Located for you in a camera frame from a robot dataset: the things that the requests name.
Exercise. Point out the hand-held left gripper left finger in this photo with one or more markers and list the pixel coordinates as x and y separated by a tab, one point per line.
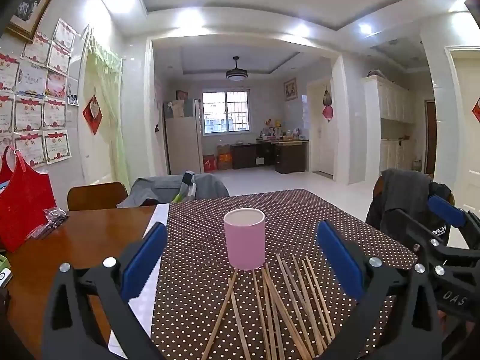
150	257

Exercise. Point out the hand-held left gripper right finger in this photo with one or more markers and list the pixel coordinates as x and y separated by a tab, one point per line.
337	258

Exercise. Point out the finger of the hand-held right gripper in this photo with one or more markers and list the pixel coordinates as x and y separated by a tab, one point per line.
455	285
446	210

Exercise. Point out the pile of wooden chopsticks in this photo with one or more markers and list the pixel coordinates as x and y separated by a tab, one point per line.
286	313

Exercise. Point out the pink cup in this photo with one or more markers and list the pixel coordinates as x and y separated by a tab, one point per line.
243	240

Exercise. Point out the brown polka dot tablecloth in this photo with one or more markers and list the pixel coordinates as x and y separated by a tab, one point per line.
195	255

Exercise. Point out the dark jacket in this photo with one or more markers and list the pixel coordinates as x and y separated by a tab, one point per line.
401	191

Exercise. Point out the white table mat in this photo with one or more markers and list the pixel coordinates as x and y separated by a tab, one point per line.
140	318

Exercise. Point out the grey jacket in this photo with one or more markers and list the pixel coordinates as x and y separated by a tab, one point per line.
157	187

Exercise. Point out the brown door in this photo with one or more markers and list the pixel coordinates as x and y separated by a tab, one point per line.
430	138

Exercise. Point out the white green bundle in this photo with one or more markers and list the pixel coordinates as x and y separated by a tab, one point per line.
187	187

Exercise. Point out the wooden chair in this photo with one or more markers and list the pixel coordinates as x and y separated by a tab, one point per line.
93	195

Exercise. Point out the clear plastic packet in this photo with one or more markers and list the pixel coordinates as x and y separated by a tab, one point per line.
50	219

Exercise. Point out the red cardboard box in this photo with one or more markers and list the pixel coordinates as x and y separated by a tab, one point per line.
210	164

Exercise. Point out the dark wooden desk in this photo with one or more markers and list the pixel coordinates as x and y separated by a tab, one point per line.
292	157

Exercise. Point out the white door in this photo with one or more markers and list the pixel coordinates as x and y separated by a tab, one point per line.
320	146

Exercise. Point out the white refrigerator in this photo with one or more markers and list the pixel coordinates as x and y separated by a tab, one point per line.
183	142

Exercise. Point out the white cabinets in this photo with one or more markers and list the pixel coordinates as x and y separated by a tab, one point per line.
390	101

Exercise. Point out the orange cardboard box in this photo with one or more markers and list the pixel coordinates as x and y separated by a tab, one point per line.
224	159

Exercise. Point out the red bag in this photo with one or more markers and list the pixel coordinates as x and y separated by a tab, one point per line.
26	210

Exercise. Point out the heap of small household items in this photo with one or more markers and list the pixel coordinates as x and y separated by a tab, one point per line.
281	131

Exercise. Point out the green door curtain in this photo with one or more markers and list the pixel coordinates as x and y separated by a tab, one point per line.
112	120

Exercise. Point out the green white small box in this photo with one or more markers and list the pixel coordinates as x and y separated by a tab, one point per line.
4	273

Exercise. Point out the red hanging door ornament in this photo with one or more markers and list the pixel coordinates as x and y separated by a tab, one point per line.
328	110

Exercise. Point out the red diamond door decoration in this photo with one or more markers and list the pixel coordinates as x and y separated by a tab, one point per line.
92	114

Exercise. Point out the barred window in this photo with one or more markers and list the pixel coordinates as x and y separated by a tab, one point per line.
225	112

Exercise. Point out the ceiling fan lamp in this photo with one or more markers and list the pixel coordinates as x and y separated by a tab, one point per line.
236	74

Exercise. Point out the large framed picture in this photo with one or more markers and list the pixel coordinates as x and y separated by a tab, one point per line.
33	0

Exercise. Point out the red wall decoration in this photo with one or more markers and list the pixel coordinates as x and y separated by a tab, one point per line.
477	110

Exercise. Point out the small framed wall picture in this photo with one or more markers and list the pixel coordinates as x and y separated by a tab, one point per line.
290	89

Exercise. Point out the small wall photo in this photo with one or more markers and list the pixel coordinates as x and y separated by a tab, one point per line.
72	96

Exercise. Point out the group of wall certificates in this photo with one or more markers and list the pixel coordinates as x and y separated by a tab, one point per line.
28	114

